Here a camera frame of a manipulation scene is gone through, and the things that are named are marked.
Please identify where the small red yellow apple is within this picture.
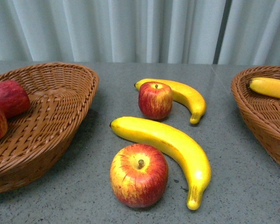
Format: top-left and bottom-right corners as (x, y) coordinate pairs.
(138, 81), (173, 120)

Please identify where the large red yellow apple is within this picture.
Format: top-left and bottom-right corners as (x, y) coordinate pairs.
(110, 144), (168, 208)

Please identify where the small yellow banana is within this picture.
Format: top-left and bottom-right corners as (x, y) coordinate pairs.
(134, 78), (207, 125)

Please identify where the large yellow banana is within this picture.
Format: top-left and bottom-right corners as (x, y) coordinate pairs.
(110, 116), (211, 210)

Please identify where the left brown wicker basket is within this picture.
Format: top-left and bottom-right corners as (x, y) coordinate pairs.
(0, 63), (99, 193)

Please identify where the brown wicker basket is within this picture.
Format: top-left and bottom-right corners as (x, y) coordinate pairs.
(0, 63), (99, 193)
(231, 66), (280, 165)

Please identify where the dark red apple in basket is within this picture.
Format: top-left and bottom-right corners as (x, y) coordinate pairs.
(0, 80), (31, 119)

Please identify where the right brown wicker basket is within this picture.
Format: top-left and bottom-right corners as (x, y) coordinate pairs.
(231, 66), (280, 165)

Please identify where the pale green curtain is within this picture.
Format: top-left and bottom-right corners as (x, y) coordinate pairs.
(0, 0), (280, 65)

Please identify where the banana in right basket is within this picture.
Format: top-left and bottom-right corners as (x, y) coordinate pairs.
(248, 77), (280, 99)

